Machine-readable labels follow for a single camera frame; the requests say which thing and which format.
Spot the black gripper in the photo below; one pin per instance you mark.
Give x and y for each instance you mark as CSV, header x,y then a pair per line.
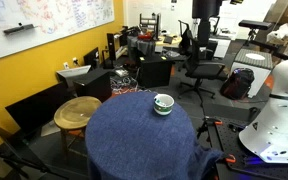
x,y
205,8

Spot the green marker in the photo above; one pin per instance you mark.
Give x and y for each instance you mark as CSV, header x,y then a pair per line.
x,y
160,102

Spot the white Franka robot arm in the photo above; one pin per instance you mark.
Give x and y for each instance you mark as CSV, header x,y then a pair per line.
x,y
274,123

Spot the white mug with green band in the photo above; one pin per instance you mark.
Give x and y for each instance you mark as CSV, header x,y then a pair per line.
x,y
163,108

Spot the white drawer cabinet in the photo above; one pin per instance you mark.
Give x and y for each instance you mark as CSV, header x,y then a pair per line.
x,y
220,46

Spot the black office chair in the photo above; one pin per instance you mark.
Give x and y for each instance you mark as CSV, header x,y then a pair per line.
x,y
200,68

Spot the wooden desk top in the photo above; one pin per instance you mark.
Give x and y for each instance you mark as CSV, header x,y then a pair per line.
x,y
167,40

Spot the red object on table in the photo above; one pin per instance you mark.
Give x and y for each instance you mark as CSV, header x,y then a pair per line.
x,y
144,36

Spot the white cabinet with grey top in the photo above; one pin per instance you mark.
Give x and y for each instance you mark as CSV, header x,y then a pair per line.
x,y
252,66

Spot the black and red backpack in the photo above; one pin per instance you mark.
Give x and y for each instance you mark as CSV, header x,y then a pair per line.
x,y
238,83

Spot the black desk cabinet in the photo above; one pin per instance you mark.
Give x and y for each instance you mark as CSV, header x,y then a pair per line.
x,y
154,70

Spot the white plastic bag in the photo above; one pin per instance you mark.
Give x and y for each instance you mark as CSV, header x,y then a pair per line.
x,y
285,36

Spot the orange clamp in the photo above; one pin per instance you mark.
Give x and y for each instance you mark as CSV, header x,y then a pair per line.
x,y
217,122
230,159

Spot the black computer tower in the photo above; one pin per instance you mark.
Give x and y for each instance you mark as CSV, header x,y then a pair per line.
x,y
111,45

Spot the small black tripod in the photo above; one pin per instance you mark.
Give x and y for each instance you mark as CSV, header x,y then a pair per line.
x,y
204,128

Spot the small black monitor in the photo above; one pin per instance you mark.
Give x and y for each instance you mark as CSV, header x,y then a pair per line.
x,y
92,58

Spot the black box cabinet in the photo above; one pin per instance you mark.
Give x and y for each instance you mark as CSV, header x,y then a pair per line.
x,y
90,83

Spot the round table, blue cloth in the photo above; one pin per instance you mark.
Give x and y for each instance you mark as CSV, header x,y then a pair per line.
x,y
137,140

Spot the round wooden stool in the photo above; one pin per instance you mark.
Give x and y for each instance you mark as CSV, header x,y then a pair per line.
x,y
77,111

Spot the large black flat monitor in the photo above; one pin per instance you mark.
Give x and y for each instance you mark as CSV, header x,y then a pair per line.
x,y
39,106

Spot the white paper sheet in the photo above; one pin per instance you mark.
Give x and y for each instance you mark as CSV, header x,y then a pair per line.
x,y
49,129

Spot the large black tripod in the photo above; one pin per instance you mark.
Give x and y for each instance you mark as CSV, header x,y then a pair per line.
x,y
14,150

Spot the black camera bar on stand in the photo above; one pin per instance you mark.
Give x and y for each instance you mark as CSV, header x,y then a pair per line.
x,y
254,24

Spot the white wall socket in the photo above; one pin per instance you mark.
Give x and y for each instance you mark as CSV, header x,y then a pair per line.
x,y
75,61
66,65

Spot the wall whiteboard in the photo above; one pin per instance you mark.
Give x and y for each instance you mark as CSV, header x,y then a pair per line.
x,y
34,20

